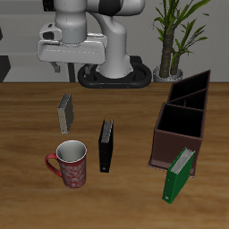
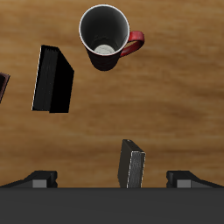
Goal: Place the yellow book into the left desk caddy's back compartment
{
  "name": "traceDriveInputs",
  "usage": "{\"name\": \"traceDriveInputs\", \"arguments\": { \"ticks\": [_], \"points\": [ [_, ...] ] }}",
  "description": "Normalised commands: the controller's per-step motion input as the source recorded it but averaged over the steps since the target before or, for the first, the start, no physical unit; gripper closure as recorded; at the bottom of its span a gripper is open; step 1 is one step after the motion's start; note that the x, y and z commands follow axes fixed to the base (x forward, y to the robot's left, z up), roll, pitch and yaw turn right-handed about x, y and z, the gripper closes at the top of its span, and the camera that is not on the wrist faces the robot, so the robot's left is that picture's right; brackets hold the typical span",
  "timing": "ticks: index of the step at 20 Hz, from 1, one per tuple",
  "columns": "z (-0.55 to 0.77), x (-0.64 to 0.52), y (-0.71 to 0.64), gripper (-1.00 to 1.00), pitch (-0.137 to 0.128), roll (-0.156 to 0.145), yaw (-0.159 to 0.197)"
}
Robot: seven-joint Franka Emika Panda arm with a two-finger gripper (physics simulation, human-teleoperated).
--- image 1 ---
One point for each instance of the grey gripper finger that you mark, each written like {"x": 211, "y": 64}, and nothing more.
{"x": 56, "y": 67}
{"x": 87, "y": 69}

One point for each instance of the green book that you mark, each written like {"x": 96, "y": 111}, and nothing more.
{"x": 176, "y": 182}

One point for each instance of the green pot plant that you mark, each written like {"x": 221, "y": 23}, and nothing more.
{"x": 167, "y": 50}

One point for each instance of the dark background post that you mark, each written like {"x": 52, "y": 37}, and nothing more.
{"x": 71, "y": 73}

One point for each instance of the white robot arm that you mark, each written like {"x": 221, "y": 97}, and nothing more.
{"x": 113, "y": 44}

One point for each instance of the pale yellow-grey book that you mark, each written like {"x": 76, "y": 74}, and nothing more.
{"x": 66, "y": 114}

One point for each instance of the dark brown desk caddy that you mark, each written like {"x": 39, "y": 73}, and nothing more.
{"x": 176, "y": 140}

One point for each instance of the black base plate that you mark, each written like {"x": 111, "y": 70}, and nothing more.
{"x": 140, "y": 78}

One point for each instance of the black book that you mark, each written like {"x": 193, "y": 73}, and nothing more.
{"x": 105, "y": 152}

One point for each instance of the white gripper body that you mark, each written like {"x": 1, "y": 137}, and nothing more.
{"x": 71, "y": 53}

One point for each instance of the dark background panel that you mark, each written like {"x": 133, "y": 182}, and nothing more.
{"x": 4, "y": 68}

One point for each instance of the red patterned mug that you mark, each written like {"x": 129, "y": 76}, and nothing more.
{"x": 73, "y": 171}

